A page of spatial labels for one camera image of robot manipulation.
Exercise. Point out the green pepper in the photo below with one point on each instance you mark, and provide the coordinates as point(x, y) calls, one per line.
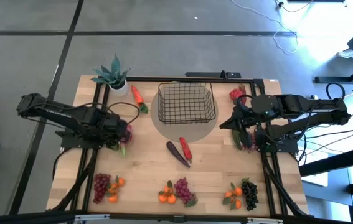
point(236, 140)

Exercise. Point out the black bar device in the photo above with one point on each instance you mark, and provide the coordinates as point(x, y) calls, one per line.
point(207, 75)

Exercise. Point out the orange carrot green leaves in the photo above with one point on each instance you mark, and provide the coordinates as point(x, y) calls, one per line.
point(137, 96)

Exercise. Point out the power strip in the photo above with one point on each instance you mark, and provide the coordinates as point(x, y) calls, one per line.
point(313, 97)

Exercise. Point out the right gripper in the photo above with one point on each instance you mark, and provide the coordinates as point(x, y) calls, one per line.
point(246, 115)

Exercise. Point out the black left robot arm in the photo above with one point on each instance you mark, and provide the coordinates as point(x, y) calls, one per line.
point(54, 109)

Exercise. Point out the black rig rail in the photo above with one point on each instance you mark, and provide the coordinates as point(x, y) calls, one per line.
point(39, 217)

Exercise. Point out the round grey mat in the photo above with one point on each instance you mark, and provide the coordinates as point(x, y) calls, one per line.
point(188, 132)

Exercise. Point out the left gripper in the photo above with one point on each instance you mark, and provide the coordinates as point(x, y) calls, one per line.
point(114, 127)

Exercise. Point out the potted plant white pot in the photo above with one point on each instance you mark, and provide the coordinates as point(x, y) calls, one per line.
point(114, 77)

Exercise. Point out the purple eggplant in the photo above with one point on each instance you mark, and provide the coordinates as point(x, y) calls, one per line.
point(176, 153)

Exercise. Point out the red chili pepper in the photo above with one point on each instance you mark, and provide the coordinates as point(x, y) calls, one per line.
point(185, 148)

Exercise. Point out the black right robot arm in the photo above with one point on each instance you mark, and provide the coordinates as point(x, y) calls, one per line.
point(304, 105)

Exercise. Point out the pink grape bunch with leaf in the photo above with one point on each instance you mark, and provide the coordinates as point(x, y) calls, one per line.
point(182, 189)

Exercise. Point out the dark red grape bunch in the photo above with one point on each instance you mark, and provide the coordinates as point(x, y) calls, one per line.
point(101, 186)

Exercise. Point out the red bell pepper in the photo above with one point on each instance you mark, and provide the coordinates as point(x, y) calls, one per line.
point(235, 94)

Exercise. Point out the black floor beam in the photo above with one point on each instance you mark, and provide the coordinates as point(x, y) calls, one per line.
point(335, 161)

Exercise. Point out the orange cluster with leaves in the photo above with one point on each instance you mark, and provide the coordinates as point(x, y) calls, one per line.
point(238, 190)
point(163, 198)
point(113, 198)

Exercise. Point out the black desk base bar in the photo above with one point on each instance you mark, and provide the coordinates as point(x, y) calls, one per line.
point(335, 79)

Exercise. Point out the dark grape bunch with leaf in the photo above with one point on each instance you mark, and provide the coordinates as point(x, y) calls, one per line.
point(115, 147)

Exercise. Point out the black grape bunch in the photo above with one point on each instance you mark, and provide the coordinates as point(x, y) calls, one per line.
point(250, 194)

